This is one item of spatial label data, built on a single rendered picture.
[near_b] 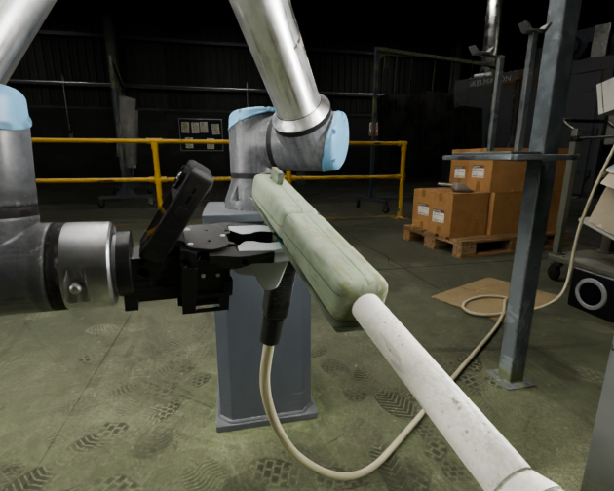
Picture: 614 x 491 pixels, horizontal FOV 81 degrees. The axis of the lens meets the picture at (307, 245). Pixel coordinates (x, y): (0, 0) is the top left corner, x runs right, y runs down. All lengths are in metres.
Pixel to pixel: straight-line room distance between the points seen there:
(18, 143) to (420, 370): 0.38
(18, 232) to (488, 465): 0.40
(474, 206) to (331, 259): 3.04
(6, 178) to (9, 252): 0.07
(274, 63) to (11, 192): 0.57
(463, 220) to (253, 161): 2.48
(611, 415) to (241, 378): 0.87
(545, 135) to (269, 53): 0.87
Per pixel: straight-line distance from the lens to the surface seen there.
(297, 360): 1.12
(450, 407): 0.22
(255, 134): 1.00
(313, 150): 0.92
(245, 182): 1.02
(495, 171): 3.43
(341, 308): 0.29
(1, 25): 0.60
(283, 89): 0.86
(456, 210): 3.21
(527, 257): 1.38
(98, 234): 0.41
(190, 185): 0.38
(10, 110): 0.43
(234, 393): 1.15
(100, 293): 0.41
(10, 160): 0.42
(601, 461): 1.07
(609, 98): 2.99
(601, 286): 0.92
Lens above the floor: 0.78
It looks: 13 degrees down
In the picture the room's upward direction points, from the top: straight up
